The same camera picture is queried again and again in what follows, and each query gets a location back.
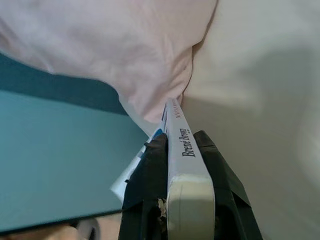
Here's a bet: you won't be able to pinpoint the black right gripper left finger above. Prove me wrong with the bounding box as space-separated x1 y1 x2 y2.
119 132 171 240

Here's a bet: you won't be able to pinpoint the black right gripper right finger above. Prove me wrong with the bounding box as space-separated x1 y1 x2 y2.
193 129 263 240

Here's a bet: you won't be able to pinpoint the white book blue letters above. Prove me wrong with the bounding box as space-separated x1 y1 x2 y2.
109 97 217 240

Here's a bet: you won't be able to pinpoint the bed with beige sheet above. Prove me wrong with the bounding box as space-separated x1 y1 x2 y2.
181 0 320 240

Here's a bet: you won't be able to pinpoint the pink pillow with floral band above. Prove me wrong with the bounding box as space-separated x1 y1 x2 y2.
0 0 221 124

